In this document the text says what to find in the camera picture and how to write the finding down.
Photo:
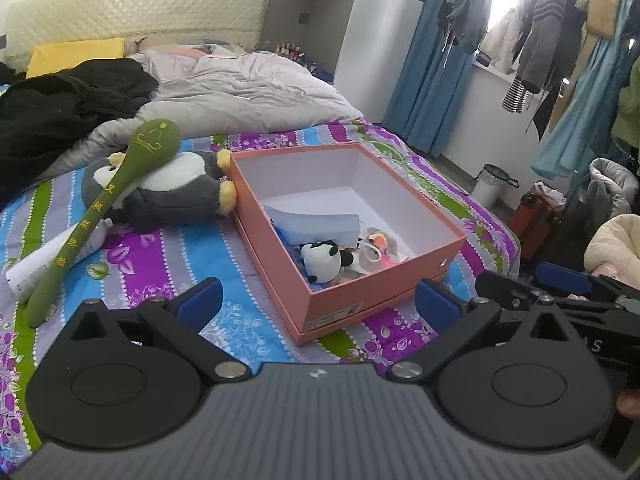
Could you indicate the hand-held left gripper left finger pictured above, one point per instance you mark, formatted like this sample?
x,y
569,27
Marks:
x,y
197,302

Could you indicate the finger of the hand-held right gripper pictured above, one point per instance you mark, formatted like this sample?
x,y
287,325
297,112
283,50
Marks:
x,y
510,290
562,277

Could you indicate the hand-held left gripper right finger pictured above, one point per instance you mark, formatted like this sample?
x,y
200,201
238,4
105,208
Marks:
x,y
437,305

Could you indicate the white plastic bag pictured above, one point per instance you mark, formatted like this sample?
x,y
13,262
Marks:
x,y
371,260

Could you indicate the colourful feather toy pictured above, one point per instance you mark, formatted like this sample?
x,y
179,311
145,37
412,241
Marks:
x,y
382,242

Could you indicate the pink cardboard box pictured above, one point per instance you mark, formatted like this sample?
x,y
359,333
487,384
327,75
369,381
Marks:
x,y
350,305

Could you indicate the blue wipes packet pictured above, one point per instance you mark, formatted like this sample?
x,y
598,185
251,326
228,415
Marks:
x,y
290,240

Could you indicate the small panda plush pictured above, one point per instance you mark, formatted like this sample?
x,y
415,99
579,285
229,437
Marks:
x,y
320,262

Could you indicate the light blue face mask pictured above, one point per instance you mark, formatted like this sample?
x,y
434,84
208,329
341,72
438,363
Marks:
x,y
320,227

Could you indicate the floral striped bed sheet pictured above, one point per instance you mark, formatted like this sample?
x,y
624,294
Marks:
x,y
175,270

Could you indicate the cream fleece garment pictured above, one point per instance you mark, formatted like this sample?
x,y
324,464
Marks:
x,y
615,240

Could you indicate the red suitcase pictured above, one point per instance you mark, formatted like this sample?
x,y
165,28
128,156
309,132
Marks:
x,y
530,220

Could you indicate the grey puffer jacket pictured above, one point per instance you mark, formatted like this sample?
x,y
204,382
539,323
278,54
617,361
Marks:
x,y
607,185

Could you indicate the white trash bin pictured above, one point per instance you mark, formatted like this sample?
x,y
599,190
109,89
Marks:
x,y
490,187

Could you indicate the grey penguin plush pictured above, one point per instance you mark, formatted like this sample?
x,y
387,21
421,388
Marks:
x,y
175,195

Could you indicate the green plush spoon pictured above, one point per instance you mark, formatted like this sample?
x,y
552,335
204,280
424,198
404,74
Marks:
x,y
75,240

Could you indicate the hanging teal dress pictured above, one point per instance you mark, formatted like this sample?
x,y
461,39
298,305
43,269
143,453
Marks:
x,y
580,125

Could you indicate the white tube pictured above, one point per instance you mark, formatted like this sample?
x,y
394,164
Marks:
x,y
30,270

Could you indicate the pale grey duvet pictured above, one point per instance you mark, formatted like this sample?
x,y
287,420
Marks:
x,y
240,90

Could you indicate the blue curtain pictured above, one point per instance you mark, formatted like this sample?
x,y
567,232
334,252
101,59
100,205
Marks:
x,y
425,85

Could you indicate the black clothing pile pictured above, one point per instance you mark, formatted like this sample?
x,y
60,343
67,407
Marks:
x,y
60,110

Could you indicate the hanging grey striped jacket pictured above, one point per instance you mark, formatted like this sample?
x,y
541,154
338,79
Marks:
x,y
545,35

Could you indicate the pink pillow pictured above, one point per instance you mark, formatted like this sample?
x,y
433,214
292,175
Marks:
x,y
185,51

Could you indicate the row of cosmetic bottles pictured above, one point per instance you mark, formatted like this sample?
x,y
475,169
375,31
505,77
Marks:
x,y
287,51

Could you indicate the yellow pillow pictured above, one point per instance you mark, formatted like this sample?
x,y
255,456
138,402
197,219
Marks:
x,y
70,57

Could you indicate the hanging beige coat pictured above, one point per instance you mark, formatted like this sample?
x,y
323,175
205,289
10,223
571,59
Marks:
x,y
605,0

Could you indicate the beige quilted headboard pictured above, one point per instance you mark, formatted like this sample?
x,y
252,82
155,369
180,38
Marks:
x,y
125,10

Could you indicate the grey wardrobe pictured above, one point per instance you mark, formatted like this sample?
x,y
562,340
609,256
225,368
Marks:
x,y
320,5

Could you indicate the grey wall switch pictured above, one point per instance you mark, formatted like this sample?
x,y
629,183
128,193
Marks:
x,y
303,19

